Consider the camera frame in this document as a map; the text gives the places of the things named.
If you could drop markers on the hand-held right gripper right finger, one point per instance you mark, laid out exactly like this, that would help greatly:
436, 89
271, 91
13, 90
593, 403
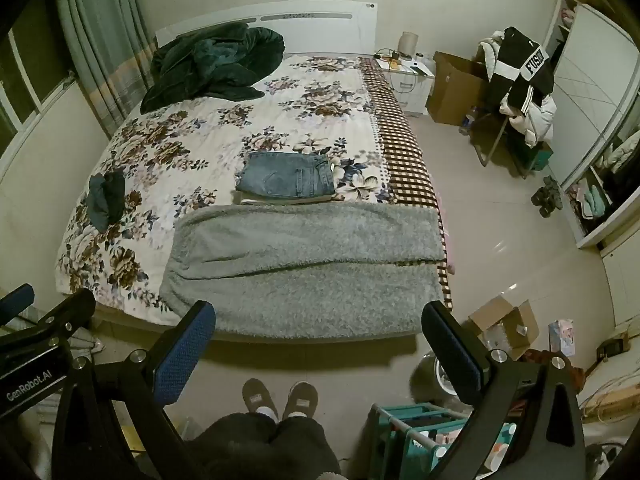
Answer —
450, 355

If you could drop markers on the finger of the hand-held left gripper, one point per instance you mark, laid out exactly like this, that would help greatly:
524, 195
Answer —
65, 310
17, 297

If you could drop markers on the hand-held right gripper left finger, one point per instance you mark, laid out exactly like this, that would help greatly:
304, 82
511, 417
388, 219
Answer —
185, 355

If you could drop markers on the grey fluffy pants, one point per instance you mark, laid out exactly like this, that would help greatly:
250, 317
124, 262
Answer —
300, 260

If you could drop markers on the white round basin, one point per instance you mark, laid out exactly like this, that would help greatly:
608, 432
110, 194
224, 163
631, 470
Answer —
441, 377

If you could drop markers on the small open cardboard box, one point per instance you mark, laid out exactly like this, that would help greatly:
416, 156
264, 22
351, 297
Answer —
505, 325

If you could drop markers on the person's grey slipper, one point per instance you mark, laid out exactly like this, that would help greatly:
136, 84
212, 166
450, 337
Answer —
300, 400
260, 399

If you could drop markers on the teal storage cart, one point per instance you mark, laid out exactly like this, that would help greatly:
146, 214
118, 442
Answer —
400, 435

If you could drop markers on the pastel tissue pack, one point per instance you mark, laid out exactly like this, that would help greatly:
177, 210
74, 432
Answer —
561, 336

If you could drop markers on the small dark teal garment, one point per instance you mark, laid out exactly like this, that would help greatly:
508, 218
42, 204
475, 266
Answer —
105, 200

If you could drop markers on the person's legs in dark trousers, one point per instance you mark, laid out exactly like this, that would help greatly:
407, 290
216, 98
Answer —
260, 450

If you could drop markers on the grey floor slipper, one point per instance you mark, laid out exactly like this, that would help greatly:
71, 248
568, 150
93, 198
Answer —
539, 196

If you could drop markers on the pair of dark shoes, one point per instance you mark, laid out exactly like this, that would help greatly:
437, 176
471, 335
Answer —
551, 200

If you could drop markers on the brown checkered blanket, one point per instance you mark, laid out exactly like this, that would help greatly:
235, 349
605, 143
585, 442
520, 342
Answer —
400, 160

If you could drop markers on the folded blue jeans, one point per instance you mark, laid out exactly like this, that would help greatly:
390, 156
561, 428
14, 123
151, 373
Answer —
285, 175

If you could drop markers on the floral bed cover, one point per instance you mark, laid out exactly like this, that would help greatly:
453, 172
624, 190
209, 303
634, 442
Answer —
200, 140

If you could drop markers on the teal storage box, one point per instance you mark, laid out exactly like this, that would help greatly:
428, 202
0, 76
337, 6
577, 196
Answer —
541, 157

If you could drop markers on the window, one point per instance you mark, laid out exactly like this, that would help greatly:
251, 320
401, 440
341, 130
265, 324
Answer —
30, 75

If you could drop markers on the plastic water bottle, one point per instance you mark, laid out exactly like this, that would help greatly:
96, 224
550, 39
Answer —
467, 121

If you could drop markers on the large cardboard box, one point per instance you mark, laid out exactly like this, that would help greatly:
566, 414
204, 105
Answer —
450, 90

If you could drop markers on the white nightstand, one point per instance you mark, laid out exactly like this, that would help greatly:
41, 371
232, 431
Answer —
410, 92

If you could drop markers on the grey-green curtain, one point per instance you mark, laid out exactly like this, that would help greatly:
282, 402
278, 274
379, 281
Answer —
95, 35

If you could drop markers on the dark green jacket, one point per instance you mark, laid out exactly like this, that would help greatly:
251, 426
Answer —
210, 65

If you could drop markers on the black and white jacket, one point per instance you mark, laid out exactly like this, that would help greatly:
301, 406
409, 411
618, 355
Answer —
520, 65

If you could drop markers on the white wardrobe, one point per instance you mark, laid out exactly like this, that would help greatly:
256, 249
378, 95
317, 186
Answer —
595, 85

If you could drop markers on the beige cylindrical lamp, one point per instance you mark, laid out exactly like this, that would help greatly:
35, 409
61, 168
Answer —
409, 44

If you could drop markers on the white headboard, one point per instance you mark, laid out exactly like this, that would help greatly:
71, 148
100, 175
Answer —
325, 30

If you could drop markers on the metal frame chair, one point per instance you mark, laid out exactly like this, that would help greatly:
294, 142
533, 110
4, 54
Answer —
492, 140

